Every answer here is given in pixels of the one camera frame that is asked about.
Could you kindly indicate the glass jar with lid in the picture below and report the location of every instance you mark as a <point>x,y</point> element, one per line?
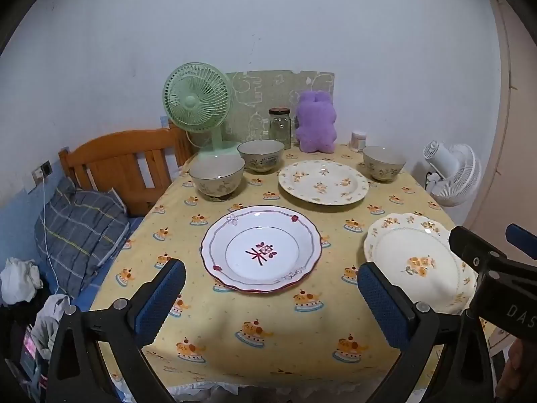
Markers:
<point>280,130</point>

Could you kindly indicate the red rimmed white plate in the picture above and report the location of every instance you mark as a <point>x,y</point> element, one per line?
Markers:
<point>262,249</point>

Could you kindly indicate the pile of clothes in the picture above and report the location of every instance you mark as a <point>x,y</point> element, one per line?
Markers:
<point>29,336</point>

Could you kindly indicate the person's right hand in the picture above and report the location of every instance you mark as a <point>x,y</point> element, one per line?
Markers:
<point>514,369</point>

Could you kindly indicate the scalloped floral plate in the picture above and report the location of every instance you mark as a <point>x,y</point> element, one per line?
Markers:
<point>415,252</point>

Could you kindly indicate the white floor fan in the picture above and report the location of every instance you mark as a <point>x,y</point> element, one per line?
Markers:
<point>455,176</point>

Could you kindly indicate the yellow printed tablecloth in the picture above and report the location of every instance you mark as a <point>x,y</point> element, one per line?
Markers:
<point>260,315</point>

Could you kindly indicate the green desk fan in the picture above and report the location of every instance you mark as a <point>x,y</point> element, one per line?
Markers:
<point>195,100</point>

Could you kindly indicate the purple plush toy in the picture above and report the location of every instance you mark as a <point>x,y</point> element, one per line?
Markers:
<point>315,121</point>

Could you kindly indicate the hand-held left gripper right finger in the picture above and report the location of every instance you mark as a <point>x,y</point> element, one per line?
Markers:
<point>384,306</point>

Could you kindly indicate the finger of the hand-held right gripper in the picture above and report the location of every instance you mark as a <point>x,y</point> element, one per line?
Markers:
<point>522,235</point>
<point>474,245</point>

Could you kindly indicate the grey plaid pillow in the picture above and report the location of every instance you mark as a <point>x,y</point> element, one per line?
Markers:
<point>79,235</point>

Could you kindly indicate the wall socket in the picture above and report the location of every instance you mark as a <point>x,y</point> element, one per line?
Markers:
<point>46,168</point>

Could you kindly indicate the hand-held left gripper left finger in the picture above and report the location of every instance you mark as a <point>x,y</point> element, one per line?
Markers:
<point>161,298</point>

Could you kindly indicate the floral ceramic bowl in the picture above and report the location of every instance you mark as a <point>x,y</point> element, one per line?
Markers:
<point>261,153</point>
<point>384,163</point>
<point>217,174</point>

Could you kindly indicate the green printed wall mat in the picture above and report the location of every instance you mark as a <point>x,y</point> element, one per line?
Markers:
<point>260,92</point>

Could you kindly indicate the toothpick container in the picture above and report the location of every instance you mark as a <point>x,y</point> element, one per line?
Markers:
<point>359,142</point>

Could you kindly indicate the round floral plate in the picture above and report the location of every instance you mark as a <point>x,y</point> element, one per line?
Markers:
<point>323,182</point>

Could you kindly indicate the beige door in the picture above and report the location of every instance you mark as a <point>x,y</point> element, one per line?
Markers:
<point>516,113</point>

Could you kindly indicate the white crumpled cloth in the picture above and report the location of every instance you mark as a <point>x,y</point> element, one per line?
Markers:
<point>19,279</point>

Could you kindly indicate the wooden headboard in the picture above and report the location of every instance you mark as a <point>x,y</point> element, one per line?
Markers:
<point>117,159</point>

